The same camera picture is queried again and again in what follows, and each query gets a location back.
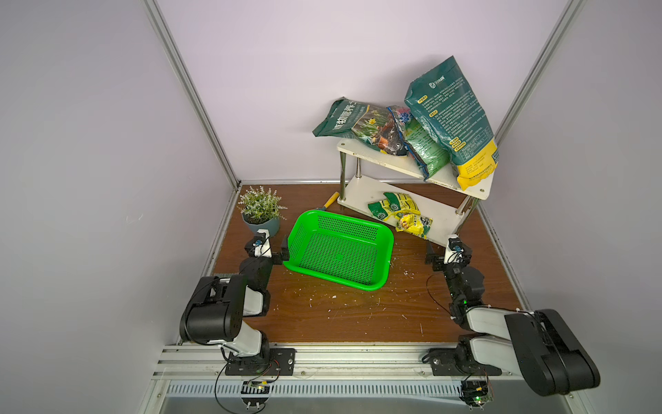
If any yellow green small fertilizer bag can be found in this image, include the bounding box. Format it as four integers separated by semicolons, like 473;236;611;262
367;191;421;221

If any blue and green fertilizer bag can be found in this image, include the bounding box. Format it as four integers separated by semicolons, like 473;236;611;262
388;106;450;180

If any green flower print soil bag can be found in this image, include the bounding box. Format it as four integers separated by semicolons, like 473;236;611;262
313;98;408;156

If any large dark green soil bag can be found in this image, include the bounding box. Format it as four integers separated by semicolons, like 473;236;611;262
404;56;499;190

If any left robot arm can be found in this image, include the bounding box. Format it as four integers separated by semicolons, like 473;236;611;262
179;229;289;364

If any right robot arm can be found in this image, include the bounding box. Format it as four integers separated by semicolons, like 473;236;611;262
422;236;601;406

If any white two-tier shelf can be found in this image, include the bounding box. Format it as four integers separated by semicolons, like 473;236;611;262
337;139;493;246

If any potted plant in grey pot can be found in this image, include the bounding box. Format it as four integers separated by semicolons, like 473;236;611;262
238;186;286;236

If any green plastic basket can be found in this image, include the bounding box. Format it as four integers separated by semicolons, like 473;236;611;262
284;210;394;292

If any right controller board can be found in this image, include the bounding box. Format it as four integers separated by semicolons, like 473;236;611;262
460;381;493;410

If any controller board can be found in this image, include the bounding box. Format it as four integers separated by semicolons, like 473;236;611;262
240;381;272;413
460;381;493;410

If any left controller board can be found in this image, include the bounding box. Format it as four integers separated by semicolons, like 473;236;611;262
240;381;272;413

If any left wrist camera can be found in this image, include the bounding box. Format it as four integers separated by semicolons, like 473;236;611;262
253;229;272;258

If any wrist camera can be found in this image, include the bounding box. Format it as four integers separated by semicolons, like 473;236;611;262
253;229;272;258
444;234;465;264

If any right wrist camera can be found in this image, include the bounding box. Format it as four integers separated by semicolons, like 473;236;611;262
444;234;465;264

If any yellow tool handle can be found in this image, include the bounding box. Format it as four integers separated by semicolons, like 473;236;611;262
321;191;340;210

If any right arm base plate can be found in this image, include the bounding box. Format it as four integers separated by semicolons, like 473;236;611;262
422;347;503;377

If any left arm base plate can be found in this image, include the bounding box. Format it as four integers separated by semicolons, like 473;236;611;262
225;348;297;376

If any aluminium mounting rail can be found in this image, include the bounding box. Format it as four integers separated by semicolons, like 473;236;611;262
152;343;525;405

